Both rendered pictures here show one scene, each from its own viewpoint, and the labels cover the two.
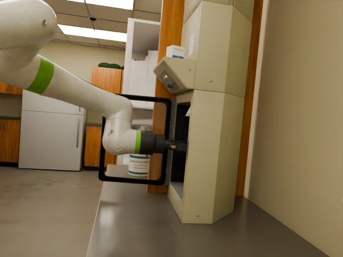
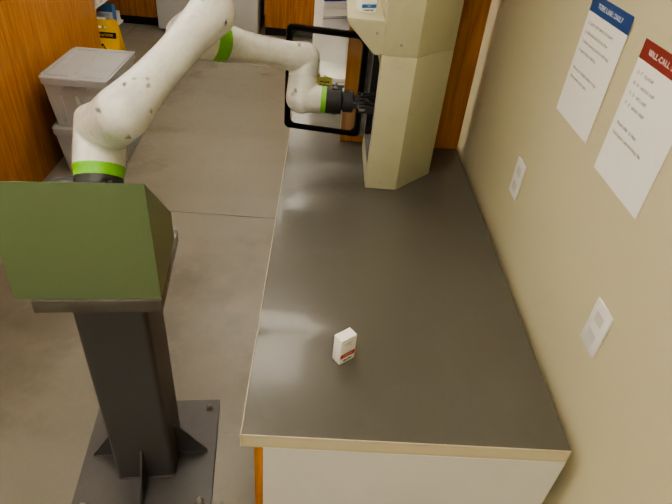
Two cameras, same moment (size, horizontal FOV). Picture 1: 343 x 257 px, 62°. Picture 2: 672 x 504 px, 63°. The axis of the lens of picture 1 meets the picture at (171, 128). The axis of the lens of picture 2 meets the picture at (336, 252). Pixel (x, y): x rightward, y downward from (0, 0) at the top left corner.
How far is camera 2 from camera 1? 0.98 m
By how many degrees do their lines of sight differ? 35
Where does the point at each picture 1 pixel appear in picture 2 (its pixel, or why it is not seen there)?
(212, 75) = (403, 39)
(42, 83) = (223, 56)
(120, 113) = (303, 69)
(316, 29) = not seen: outside the picture
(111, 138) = (294, 99)
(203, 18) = not seen: outside the picture
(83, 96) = (263, 58)
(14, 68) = not seen: hidden behind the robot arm
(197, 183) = (382, 152)
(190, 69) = (378, 32)
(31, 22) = (216, 29)
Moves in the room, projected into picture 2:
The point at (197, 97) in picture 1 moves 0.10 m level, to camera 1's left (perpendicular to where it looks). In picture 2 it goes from (385, 64) to (353, 60)
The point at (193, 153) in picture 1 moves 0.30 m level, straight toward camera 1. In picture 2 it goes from (378, 122) to (357, 162)
